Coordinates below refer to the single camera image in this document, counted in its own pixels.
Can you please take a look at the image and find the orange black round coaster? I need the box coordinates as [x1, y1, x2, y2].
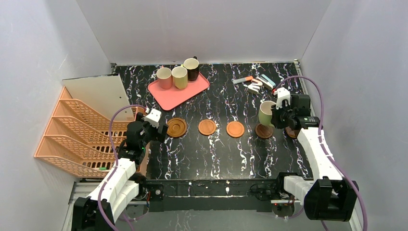
[285, 127, 300, 139]

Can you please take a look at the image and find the white board sheet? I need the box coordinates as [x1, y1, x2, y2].
[62, 74, 130, 119]

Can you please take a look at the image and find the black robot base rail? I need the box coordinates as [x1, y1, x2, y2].
[68, 178, 355, 224]

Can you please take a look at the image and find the orange white marker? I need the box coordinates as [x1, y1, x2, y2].
[232, 76, 253, 84]

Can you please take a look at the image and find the brown grooved wooden coaster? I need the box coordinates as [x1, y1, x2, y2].
[166, 117, 188, 138]

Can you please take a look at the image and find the light wooden coaster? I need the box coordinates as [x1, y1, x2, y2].
[226, 121, 245, 138]

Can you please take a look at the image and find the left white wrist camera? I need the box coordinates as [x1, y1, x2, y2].
[144, 109, 162, 128]

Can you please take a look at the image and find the green mug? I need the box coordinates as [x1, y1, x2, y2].
[258, 101, 276, 127]

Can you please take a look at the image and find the black mug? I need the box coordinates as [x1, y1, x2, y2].
[183, 56, 200, 81]

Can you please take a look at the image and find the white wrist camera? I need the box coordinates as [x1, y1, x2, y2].
[274, 87, 291, 110]
[144, 109, 162, 128]

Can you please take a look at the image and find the orange desk organiser box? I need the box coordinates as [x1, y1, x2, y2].
[126, 106, 153, 175]

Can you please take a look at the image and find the yellow-green mug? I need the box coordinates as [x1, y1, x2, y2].
[172, 66, 188, 90]

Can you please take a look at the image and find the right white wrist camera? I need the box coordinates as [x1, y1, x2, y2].
[274, 87, 291, 110]

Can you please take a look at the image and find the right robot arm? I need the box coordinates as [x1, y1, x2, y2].
[271, 92, 357, 221]

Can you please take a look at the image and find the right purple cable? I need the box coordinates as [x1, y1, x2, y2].
[272, 75, 368, 231]

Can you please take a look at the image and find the pink mug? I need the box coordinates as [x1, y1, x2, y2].
[156, 67, 173, 90]

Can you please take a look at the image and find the pink serving tray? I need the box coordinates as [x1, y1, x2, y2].
[148, 73, 210, 111]

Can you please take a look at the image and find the dark brown wooden coaster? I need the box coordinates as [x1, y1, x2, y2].
[255, 123, 274, 139]

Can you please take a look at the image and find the plain brown coaster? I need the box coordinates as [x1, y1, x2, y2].
[198, 119, 217, 136]

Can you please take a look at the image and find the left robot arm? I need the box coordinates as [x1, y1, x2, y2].
[71, 121, 168, 231]

